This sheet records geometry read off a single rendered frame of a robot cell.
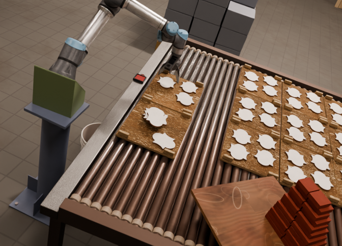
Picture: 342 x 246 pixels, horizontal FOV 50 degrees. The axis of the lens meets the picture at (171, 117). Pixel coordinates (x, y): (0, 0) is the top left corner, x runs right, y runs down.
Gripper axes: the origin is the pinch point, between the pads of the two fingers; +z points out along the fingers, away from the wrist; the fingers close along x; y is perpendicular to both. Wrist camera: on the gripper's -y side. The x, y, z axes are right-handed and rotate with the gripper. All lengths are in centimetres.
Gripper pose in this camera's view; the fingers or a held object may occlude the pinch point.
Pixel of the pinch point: (167, 79)
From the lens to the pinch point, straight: 254.8
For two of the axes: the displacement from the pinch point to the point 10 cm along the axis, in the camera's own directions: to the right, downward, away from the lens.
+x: -9.0, -4.1, 1.6
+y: 3.5, -4.4, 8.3
